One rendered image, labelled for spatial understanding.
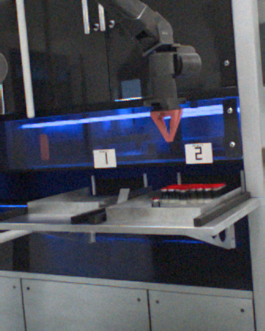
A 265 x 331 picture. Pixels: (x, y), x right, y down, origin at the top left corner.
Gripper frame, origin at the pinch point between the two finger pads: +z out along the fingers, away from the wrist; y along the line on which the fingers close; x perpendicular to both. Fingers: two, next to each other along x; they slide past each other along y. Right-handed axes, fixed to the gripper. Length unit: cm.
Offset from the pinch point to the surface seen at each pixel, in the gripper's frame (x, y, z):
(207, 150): 4.7, 35.7, 6.1
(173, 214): 1.2, 0.8, 18.5
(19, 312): 88, 34, 64
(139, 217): 10.7, 0.5, 19.0
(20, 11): 65, 29, -47
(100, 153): 43, 35, 4
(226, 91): -2.7, 36.3, -11.1
